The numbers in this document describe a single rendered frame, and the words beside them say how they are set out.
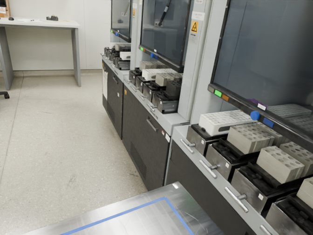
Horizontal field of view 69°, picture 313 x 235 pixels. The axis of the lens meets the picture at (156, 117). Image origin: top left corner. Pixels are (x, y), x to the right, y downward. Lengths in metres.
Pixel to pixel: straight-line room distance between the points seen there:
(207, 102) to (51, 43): 3.48
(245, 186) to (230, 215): 0.15
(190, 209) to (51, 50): 3.87
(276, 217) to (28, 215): 1.45
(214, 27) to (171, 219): 0.74
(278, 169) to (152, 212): 0.42
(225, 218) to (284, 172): 0.29
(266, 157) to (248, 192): 0.13
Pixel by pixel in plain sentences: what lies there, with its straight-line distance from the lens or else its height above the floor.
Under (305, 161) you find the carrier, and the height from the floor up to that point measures 0.88.
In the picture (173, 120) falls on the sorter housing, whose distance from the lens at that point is 1.19.
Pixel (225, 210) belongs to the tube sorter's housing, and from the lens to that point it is 0.93.
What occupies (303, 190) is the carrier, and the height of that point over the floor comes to 0.85.
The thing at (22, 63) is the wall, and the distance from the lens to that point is 4.32.
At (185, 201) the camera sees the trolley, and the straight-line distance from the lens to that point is 0.64.
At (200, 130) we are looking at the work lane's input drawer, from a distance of 0.97.
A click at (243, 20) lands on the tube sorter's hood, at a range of 0.88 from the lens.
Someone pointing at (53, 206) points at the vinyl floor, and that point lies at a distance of 1.77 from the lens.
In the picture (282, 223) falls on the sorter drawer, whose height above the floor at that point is 0.78.
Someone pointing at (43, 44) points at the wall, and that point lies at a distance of 4.23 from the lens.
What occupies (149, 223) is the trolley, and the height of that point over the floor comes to 0.82.
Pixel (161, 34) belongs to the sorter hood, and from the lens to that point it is 1.40.
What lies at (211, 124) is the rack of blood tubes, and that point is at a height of 0.86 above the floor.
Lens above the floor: 1.27
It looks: 27 degrees down
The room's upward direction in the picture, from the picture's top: 6 degrees clockwise
